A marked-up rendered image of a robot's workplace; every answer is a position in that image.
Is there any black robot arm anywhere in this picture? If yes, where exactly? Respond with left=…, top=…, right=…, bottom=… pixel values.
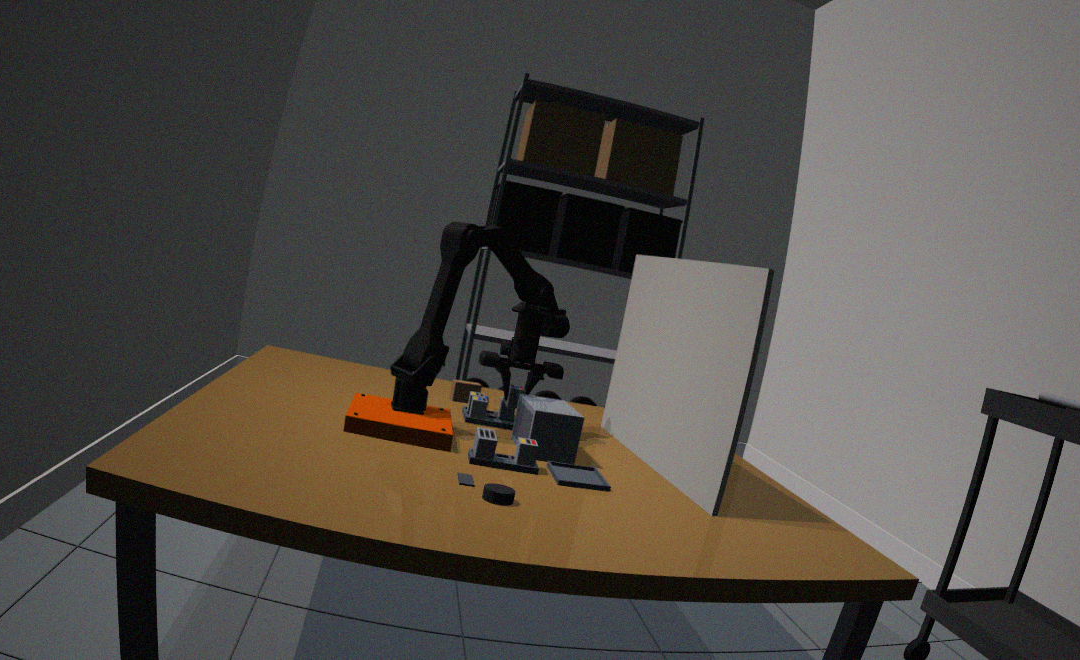
left=391, top=223, right=570, bottom=415

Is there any dark grey cylinder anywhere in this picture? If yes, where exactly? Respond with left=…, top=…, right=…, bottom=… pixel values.
left=482, top=483, right=515, bottom=506

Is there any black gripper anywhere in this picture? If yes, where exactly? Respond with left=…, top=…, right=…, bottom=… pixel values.
left=478, top=332, right=564, bottom=400

